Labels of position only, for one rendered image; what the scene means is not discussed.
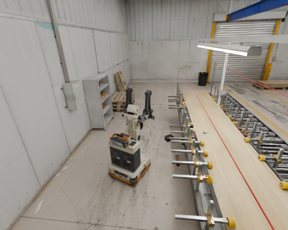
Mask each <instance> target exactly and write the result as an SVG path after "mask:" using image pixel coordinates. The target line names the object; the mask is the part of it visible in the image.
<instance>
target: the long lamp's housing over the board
mask: <svg viewBox="0 0 288 230"><path fill-rule="evenodd" d="M198 46H203V47H212V48H218V49H224V50H230V51H236V52H244V53H247V55H246V56H261V53H262V47H261V46H249V45H234V44H218V43H217V44H215V43H198Z"/></svg>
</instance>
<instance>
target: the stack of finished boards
mask: <svg viewBox="0 0 288 230"><path fill-rule="evenodd" d="M256 84H257V85H260V84H261V85H260V86H262V85H263V86H262V87H264V86H266V87H288V80H272V81H256Z"/></svg>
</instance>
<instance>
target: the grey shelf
mask: <svg viewBox="0 0 288 230"><path fill-rule="evenodd" d="M99 81H100V82H101V84H100V87H99ZM82 82H83V87H84V93H85V99H86V104H87V109H88V114H89V119H90V124H91V130H93V129H92V128H104V131H105V130H106V129H105V127H106V125H107V123H108V122H109V121H110V119H111V118H114V117H113V110H112V99H111V91H110V83H109V75H108V73H102V74H94V75H91V76H89V77H87V78H85V79H83V80H82ZM101 92H102V93H104V92H106V93H109V92H110V93H109V95H108V96H106V97H105V98H104V99H103V100H101V94H100V93H101ZM105 103H106V104H107V105H106V107H105V108H104V109H102V104H103V105H104V104H105Z"/></svg>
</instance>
